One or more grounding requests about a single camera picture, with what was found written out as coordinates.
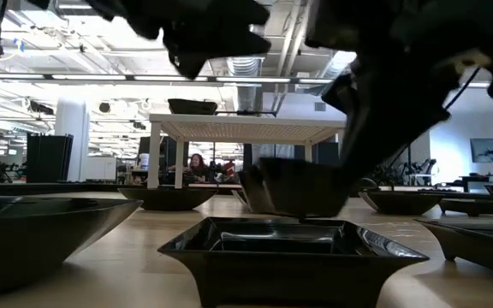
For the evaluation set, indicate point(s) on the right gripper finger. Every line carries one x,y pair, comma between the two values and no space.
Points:
340,94
392,107

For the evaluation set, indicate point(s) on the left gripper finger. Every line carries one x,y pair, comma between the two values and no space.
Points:
186,60
242,25

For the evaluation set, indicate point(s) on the black rectangular plate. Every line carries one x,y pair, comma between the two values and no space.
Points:
193,107

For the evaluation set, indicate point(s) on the black shallow plate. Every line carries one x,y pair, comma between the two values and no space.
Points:
400,203

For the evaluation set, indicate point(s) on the deep black square plate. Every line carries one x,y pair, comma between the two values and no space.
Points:
302,192

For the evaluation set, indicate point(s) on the black round plate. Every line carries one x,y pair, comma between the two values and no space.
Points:
167,200

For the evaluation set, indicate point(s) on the black footed plate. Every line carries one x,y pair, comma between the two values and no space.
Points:
477,250

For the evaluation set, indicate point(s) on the glossy black square plate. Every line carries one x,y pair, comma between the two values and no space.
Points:
289,278

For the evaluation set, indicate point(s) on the black oval plate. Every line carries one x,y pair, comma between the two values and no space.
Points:
37,248

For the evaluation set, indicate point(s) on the black background robot arm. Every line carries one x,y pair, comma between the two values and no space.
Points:
422,167

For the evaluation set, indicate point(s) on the long suspended light bar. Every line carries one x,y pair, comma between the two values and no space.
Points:
169,78

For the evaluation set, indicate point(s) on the person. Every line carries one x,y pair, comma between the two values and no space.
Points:
196,164

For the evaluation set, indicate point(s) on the grey computer monitor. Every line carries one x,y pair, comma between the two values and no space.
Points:
488,149

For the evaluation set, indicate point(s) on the white bucket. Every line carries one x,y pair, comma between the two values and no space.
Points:
144,161

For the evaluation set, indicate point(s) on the black cabinet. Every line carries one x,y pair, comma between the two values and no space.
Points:
49,156

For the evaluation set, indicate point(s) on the silver ventilation duct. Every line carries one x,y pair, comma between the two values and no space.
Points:
340,62
246,66

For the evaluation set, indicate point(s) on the black table edge rail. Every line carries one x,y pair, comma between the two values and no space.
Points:
58,187

